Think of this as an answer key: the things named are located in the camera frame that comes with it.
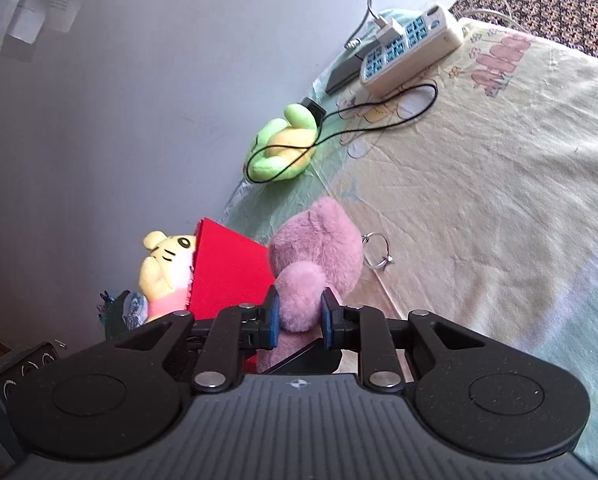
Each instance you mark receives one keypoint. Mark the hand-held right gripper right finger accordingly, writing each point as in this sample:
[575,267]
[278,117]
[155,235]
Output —
[327,320]

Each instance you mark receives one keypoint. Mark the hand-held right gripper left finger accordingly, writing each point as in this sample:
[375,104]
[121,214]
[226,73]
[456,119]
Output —
[274,320]

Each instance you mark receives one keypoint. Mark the red cardboard box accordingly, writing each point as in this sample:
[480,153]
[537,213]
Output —
[229,265]

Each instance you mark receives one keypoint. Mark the pink plush toy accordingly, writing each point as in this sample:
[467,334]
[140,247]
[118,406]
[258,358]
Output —
[314,245]

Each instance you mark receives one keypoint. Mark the yellow tiger plush toy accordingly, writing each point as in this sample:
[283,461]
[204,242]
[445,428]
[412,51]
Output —
[166,270]

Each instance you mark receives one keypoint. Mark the green frog plush toy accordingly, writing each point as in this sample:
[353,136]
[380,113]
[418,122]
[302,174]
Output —
[279,150]

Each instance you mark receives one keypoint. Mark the pale printed bed sheet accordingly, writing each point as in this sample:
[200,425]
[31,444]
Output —
[479,185]

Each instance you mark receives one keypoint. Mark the black power adapter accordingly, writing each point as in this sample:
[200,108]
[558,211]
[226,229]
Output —
[314,110]

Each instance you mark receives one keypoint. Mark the black phone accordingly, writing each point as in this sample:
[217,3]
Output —
[346,72]

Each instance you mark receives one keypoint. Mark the white power strip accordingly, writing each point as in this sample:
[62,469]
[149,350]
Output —
[409,50]

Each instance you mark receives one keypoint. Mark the white charger plug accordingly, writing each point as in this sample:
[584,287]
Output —
[390,32]

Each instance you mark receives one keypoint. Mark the dark patterned carpet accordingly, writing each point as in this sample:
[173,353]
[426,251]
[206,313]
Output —
[554,5]

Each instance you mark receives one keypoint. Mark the paper sheets on wall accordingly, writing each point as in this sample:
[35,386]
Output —
[34,0]

